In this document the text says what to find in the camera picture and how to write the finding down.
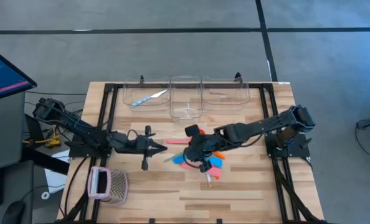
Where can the slim pink spatula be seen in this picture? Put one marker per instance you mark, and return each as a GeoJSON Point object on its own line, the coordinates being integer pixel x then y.
{"type": "Point", "coordinates": [177, 142]}

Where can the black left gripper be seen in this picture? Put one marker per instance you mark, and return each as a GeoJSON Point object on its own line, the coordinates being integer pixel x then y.
{"type": "Point", "coordinates": [139, 145]}

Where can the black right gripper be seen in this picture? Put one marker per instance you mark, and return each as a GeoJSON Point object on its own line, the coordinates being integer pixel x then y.
{"type": "Point", "coordinates": [203, 144]}

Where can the black diagonal support beam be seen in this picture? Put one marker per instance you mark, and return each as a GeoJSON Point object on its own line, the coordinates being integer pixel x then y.
{"type": "Point", "coordinates": [48, 161]}

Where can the grey cabinet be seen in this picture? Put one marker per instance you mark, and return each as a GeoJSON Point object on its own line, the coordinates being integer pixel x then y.
{"type": "Point", "coordinates": [4, 130]}

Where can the narrow clear plastic bin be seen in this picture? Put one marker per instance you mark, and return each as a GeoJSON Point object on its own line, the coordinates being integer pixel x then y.
{"type": "Point", "coordinates": [185, 93]}

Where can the black frame bracket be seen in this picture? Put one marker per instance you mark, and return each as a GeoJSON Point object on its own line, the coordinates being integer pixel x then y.
{"type": "Point", "coordinates": [152, 221]}
{"type": "Point", "coordinates": [219, 221]}

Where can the white paper sheet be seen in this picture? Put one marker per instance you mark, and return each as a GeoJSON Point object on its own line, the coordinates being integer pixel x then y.
{"type": "Point", "coordinates": [55, 177]}

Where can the black computer mouse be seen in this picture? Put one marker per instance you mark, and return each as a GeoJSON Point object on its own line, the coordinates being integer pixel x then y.
{"type": "Point", "coordinates": [13, 213]}

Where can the black desk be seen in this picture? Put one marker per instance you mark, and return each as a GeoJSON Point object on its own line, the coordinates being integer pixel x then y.
{"type": "Point", "coordinates": [17, 186]}

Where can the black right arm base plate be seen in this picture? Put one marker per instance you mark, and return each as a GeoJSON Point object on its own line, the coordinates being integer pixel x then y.
{"type": "Point", "coordinates": [297, 151]}

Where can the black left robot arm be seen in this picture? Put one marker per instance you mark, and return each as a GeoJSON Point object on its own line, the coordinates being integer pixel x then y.
{"type": "Point", "coordinates": [82, 129]}

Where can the black aluminium table frame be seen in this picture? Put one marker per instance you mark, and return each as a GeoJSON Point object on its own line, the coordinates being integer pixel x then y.
{"type": "Point", "coordinates": [108, 87]}

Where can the pink box grater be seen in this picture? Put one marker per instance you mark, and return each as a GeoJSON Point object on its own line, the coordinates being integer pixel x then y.
{"type": "Point", "coordinates": [119, 186]}

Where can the monitor with blue screen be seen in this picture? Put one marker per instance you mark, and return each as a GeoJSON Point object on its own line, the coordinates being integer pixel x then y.
{"type": "Point", "coordinates": [4, 77]}

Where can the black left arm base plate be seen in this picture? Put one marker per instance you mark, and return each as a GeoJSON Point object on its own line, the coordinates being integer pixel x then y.
{"type": "Point", "coordinates": [79, 149]}

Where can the white tape roll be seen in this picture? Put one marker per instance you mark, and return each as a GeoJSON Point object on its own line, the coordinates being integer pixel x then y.
{"type": "Point", "coordinates": [42, 195]}

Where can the wide-blade pink spatula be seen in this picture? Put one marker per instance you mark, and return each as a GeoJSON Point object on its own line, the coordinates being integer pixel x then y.
{"type": "Point", "coordinates": [215, 171]}

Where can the wide clear plastic bin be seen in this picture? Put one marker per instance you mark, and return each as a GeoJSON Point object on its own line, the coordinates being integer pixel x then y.
{"type": "Point", "coordinates": [135, 90]}
{"type": "Point", "coordinates": [225, 90]}

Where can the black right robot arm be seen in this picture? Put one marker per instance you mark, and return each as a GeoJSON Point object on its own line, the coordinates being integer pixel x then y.
{"type": "Point", "coordinates": [256, 126]}

